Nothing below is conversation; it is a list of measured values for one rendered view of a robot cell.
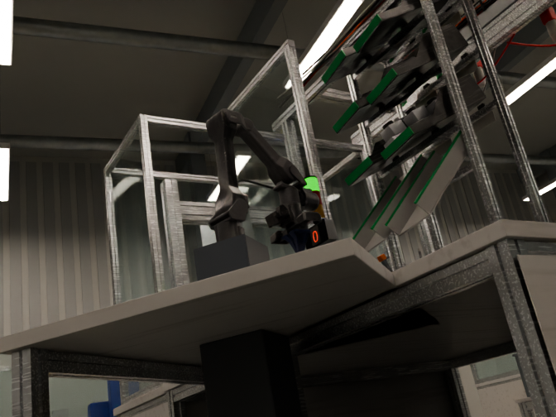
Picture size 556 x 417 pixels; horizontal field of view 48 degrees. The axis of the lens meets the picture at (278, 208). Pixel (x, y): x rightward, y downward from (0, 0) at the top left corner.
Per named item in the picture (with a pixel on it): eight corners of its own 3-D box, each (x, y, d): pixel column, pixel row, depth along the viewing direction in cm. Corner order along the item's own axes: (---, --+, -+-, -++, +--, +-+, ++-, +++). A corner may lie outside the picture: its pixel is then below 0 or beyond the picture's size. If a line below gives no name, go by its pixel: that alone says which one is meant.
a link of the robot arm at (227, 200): (220, 104, 166) (238, 111, 170) (203, 117, 170) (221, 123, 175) (233, 213, 153) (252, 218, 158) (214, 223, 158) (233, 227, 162)
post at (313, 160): (343, 306, 195) (288, 45, 231) (337, 309, 197) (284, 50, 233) (351, 306, 196) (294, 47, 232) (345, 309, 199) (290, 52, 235)
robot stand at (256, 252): (203, 330, 142) (193, 249, 149) (230, 336, 154) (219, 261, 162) (257, 316, 138) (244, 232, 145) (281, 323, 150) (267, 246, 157)
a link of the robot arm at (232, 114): (224, 113, 165) (239, 95, 172) (204, 127, 170) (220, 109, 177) (293, 192, 173) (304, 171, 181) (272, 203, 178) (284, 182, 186)
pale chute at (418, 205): (431, 215, 133) (414, 201, 132) (399, 237, 144) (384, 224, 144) (477, 136, 148) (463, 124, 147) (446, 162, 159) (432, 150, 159)
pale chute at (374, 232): (385, 239, 144) (371, 227, 144) (360, 258, 155) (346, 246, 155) (433, 165, 159) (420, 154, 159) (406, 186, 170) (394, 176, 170)
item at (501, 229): (506, 236, 98) (500, 218, 99) (162, 392, 213) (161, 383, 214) (832, 251, 173) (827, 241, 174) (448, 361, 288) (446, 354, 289)
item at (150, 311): (-3, 353, 114) (-3, 337, 115) (220, 373, 194) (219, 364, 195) (354, 254, 93) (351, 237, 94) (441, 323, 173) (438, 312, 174)
